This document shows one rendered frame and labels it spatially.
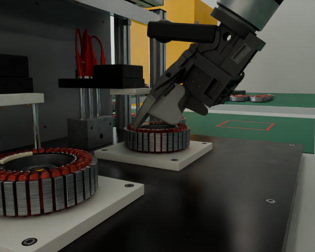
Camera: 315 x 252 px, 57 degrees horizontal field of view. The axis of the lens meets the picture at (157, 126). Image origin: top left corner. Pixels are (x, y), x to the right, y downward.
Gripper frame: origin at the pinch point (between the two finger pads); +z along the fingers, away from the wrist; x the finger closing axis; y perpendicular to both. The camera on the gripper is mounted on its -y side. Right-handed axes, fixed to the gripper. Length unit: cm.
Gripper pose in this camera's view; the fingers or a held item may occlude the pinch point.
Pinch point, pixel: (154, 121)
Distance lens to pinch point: 49.5
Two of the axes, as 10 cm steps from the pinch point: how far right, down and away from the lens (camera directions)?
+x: 4.7, -1.3, 8.7
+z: -5.1, 7.7, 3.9
